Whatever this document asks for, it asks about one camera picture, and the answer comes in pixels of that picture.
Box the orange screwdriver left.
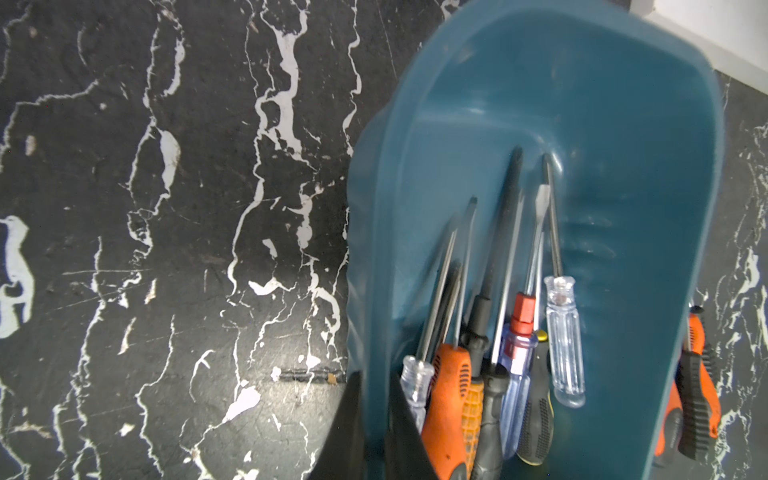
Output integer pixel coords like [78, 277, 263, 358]
[419, 196, 479, 480]

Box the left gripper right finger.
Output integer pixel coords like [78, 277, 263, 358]
[386, 372, 437, 480]

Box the white stepped stand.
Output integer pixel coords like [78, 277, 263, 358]
[630, 0, 767, 93]

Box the black yellow screwdriver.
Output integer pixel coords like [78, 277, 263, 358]
[517, 236, 554, 466]

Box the orange screwdriver large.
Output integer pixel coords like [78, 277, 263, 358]
[653, 384, 684, 467]

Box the clear handled screwdriver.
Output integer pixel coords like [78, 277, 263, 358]
[542, 154, 586, 409]

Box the red blue screwdriver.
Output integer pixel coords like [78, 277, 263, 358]
[501, 184, 551, 460]

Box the small black screwdriver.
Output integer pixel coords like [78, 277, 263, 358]
[470, 191, 526, 480]

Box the clear tester screwdriver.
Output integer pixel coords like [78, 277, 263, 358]
[400, 227, 458, 433]

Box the teal storage box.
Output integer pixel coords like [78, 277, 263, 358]
[347, 1, 724, 479]

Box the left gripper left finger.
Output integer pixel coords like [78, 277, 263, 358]
[308, 372, 363, 480]

